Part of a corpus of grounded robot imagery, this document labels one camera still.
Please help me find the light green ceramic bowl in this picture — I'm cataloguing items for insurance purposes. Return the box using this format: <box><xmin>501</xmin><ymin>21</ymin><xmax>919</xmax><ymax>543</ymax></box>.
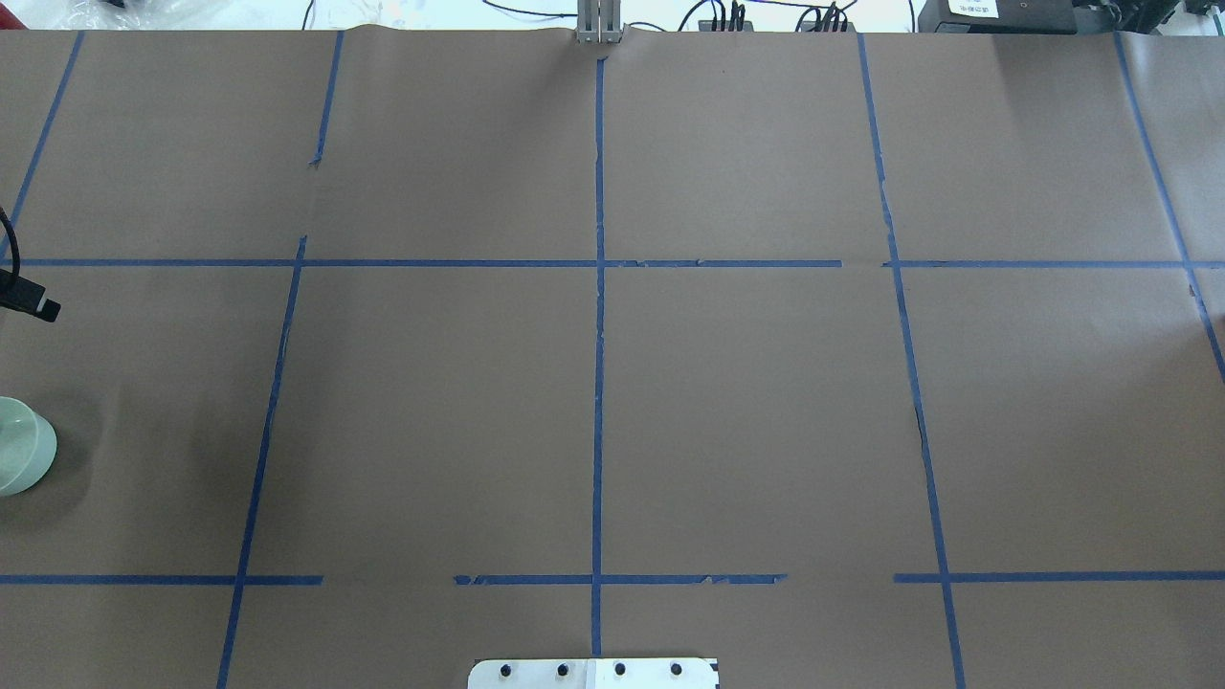
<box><xmin>1</xmin><ymin>397</ymin><xmax>58</xmax><ymax>498</ymax></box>

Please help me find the black power adapter box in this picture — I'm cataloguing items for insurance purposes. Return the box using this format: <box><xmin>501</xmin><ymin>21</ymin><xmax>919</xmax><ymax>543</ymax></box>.
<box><xmin>916</xmin><ymin>1</ymin><xmax>1077</xmax><ymax>36</ymax></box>

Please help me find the aluminium frame post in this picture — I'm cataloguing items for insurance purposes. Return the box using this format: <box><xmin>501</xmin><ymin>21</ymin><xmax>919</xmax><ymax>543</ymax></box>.
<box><xmin>576</xmin><ymin>0</ymin><xmax>625</xmax><ymax>45</ymax></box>

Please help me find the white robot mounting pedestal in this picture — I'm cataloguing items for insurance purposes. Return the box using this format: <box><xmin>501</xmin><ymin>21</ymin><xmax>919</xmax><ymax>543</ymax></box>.
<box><xmin>467</xmin><ymin>656</ymin><xmax>722</xmax><ymax>688</ymax></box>

